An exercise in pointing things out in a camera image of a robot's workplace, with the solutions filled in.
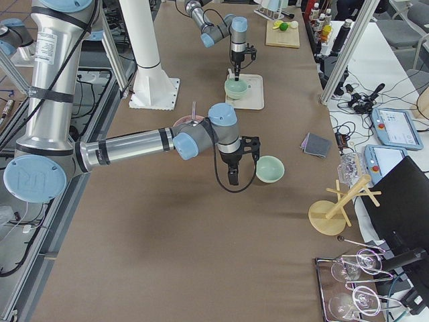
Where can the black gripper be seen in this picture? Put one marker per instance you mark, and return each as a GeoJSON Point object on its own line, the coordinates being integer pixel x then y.
{"type": "Point", "coordinates": [230, 158]}
{"type": "Point", "coordinates": [236, 57]}

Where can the green bowl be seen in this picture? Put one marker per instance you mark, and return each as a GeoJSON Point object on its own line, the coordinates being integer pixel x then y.
{"type": "Point", "coordinates": [235, 96]}
{"type": "Point", "coordinates": [231, 85]}
{"type": "Point", "coordinates": [269, 169]}

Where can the white ceramic spoon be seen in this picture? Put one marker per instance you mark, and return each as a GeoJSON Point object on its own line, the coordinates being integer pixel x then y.
{"type": "Point", "coordinates": [231, 74]}

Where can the green bowl on tray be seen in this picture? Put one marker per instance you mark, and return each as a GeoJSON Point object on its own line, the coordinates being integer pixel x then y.
{"type": "Point", "coordinates": [235, 96]}

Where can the beige serving tray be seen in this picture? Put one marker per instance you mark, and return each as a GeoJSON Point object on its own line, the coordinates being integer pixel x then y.
{"type": "Point", "coordinates": [253, 99]}

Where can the lemon slice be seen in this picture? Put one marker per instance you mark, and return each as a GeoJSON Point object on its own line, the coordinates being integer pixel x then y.
{"type": "Point", "coordinates": [277, 24]}

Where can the bamboo cutting board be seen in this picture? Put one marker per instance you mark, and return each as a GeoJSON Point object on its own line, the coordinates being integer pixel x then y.
{"type": "Point", "coordinates": [289, 38]}

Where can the green lime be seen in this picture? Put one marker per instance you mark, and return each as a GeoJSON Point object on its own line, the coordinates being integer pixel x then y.
{"type": "Point", "coordinates": [283, 26]}

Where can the pink bowl with ice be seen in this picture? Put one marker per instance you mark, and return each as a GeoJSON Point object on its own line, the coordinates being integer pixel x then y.
{"type": "Point", "coordinates": [189, 119]}

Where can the white garlic bulb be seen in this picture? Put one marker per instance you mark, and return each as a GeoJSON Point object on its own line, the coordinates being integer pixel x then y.
{"type": "Point", "coordinates": [294, 24]}

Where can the blue pastel cup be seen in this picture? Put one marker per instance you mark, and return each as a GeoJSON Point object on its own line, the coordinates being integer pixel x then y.
{"type": "Point", "coordinates": [275, 5]}

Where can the grey folded cloth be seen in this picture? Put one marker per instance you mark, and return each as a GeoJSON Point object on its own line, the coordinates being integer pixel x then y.
{"type": "Point", "coordinates": [316, 145]}

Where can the wooden mug tree stand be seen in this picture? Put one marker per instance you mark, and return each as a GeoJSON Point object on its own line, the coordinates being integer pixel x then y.
{"type": "Point", "coordinates": [331, 218]}

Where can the black water bottle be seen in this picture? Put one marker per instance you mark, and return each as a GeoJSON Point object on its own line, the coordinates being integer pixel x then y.
{"type": "Point", "coordinates": [341, 38]}

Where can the clear crystal glass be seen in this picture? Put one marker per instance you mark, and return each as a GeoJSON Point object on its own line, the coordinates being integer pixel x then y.
{"type": "Point", "coordinates": [350, 168]}

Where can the blue teach pendant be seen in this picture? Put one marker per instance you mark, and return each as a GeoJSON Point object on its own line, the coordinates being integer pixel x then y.
{"type": "Point", "coordinates": [395, 128]}
{"type": "Point", "coordinates": [380, 160]}

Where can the wine glass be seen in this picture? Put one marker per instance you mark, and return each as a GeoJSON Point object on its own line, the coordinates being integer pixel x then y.
{"type": "Point", "coordinates": [348, 268]}
{"type": "Point", "coordinates": [357, 306]}

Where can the black monitor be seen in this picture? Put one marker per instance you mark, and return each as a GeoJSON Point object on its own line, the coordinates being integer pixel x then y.
{"type": "Point", "coordinates": [401, 219]}

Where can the white camera pillar mount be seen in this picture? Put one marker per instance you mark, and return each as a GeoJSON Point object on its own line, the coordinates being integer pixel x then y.
{"type": "Point", "coordinates": [152, 88]}

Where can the aluminium frame post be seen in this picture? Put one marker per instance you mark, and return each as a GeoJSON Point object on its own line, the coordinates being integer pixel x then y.
{"type": "Point", "coordinates": [355, 35]}

